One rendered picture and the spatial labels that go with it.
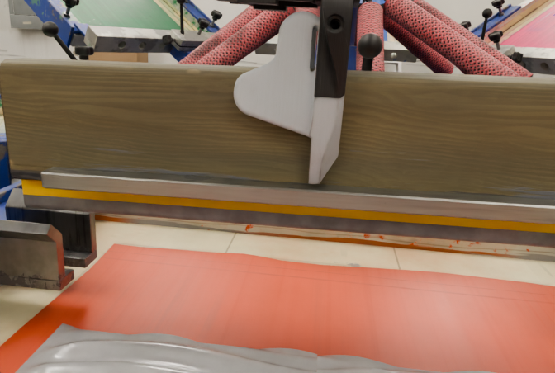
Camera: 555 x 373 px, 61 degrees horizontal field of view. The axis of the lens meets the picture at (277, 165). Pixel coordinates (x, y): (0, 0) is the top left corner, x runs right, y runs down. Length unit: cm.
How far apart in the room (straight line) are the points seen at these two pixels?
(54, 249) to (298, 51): 22
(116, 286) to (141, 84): 19
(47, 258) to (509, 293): 37
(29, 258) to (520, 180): 32
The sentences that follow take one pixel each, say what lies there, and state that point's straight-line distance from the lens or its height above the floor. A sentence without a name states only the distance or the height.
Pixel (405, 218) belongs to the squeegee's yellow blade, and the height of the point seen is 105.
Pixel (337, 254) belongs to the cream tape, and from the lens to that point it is 47.
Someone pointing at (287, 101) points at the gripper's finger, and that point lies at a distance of 25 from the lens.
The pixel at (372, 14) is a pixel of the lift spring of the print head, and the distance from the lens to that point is 94.
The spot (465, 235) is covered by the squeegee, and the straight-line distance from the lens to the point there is 31.
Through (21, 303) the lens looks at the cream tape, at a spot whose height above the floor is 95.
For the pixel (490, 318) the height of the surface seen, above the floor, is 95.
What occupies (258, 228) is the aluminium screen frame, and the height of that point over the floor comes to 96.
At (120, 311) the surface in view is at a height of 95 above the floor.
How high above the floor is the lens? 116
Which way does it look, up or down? 15 degrees down
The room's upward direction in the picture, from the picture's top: 3 degrees clockwise
